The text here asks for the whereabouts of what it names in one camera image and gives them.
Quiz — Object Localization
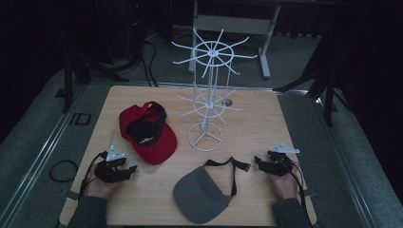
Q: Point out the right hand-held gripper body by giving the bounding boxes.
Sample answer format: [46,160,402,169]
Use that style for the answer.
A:
[268,143,300,178]

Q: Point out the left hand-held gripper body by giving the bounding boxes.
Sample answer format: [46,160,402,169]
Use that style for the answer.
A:
[94,145,126,184]

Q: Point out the red baseball cap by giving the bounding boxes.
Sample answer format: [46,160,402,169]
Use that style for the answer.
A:
[118,101,179,166]

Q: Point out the grey sun visor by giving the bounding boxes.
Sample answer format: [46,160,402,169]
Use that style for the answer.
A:
[172,156,252,225]

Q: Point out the white wire hat rack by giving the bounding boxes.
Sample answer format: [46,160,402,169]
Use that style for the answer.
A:
[171,28,259,153]

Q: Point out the person's left hand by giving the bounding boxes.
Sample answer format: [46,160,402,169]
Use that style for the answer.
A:
[84,164,123,200]

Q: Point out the person's right hand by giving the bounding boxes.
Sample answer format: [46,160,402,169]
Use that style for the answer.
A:
[268,161,302,200]

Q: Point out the grey tape piece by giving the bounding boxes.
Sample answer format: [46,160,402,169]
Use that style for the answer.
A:
[57,188,81,201]

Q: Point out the black metal stand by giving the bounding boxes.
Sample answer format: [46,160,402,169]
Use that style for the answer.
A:
[61,51,131,114]
[274,61,354,128]

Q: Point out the left hand-held gripper cable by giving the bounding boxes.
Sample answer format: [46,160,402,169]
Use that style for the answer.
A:
[78,150,109,201]

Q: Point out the hand-held gripper cable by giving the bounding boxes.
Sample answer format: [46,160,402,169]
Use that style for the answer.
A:
[284,161,315,224]
[78,150,109,201]

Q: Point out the right hand-held gripper cable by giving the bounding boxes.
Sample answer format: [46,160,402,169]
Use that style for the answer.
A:
[284,161,315,224]

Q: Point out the black cable loop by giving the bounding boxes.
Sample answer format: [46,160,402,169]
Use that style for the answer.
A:
[48,159,80,183]

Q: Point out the metal floor rail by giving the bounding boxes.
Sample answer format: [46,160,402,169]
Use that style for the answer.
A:
[0,83,91,228]
[312,93,379,228]

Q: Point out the white metal table frame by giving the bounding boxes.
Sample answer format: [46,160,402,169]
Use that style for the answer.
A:
[188,0,282,80]

